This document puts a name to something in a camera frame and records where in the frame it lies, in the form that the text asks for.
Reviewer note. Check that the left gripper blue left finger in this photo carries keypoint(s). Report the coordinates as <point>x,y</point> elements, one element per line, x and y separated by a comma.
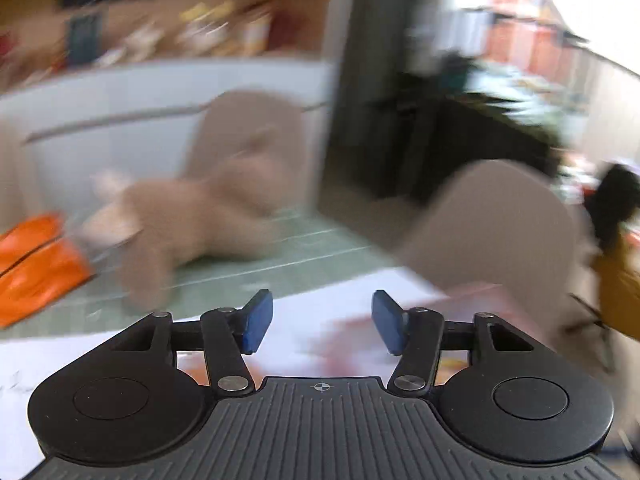
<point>228,335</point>

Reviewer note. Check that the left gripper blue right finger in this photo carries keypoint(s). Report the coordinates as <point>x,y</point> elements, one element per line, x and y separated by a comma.
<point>415,336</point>

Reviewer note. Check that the yellow armchair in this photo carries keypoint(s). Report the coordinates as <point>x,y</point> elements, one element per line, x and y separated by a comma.
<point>617,295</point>

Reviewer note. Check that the brown plush teddy bear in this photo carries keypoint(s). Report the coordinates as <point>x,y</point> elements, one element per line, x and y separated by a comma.
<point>161,224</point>

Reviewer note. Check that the white cabinet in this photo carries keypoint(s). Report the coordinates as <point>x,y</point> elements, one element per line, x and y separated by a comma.
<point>137,118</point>

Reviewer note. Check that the pink cardboard box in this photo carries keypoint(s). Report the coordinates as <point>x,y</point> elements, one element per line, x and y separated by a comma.
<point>353,347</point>

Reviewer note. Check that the beige dining chair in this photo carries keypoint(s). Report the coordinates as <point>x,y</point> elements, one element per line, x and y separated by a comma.
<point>499,222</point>

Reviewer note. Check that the orange paper bag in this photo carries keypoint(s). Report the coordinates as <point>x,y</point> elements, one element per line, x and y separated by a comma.
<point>39,265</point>

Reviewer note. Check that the green checked tablecloth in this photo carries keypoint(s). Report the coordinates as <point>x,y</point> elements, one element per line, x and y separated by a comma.
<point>312,252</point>

